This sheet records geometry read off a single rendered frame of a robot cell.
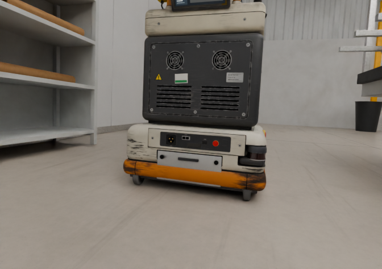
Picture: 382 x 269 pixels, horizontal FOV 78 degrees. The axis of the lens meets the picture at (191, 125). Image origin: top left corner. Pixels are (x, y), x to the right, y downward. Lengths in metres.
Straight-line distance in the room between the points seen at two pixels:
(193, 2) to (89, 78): 1.43
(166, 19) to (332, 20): 7.04
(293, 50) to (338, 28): 1.22
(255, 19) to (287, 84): 6.36
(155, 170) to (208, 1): 0.75
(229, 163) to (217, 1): 0.67
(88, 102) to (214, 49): 1.51
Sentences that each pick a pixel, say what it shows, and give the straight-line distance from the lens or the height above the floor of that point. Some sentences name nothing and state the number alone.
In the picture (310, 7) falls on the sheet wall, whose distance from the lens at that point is 7.99.
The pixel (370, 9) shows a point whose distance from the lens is 2.46.
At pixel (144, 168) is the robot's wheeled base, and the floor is 0.09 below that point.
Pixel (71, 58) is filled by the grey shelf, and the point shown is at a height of 0.76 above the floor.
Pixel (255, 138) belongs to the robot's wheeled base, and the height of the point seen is 0.26.
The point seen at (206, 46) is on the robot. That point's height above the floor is 0.63.
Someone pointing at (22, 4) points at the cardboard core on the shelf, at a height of 0.94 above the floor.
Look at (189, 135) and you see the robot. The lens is 0.98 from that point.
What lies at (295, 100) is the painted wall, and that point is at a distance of 7.39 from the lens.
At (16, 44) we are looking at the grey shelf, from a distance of 2.34.
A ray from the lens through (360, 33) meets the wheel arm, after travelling 1.72.
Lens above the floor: 0.37
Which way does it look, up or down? 4 degrees down
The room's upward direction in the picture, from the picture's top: 3 degrees clockwise
